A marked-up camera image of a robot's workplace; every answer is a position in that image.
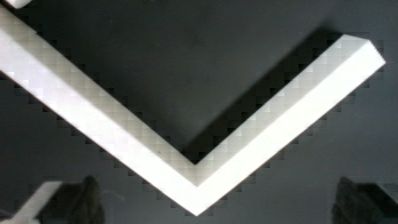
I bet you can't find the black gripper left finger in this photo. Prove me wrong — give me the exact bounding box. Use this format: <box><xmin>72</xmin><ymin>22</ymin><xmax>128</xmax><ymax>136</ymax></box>
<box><xmin>56</xmin><ymin>176</ymin><xmax>105</xmax><ymax>224</ymax></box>

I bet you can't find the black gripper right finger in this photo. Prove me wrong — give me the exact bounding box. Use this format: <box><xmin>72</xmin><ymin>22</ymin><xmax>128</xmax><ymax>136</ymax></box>
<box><xmin>333</xmin><ymin>177</ymin><xmax>398</xmax><ymax>224</ymax></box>

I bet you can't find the white desk leg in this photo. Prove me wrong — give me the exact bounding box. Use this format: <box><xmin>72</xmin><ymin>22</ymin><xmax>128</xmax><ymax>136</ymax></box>
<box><xmin>0</xmin><ymin>181</ymin><xmax>63</xmax><ymax>224</ymax></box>

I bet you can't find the white L-shaped fence wall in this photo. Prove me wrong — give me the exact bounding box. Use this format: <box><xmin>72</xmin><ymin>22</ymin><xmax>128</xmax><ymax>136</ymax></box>
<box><xmin>0</xmin><ymin>5</ymin><xmax>386</xmax><ymax>214</ymax></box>

